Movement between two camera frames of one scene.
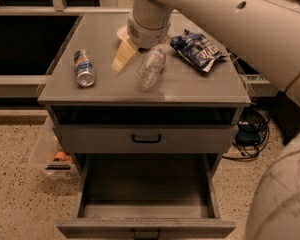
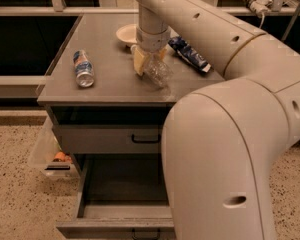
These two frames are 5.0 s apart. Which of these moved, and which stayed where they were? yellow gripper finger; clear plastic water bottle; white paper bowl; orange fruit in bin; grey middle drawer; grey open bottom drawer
Moved: clear plastic water bottle; yellow gripper finger
Stayed: grey middle drawer; white paper bowl; orange fruit in bin; grey open bottom drawer
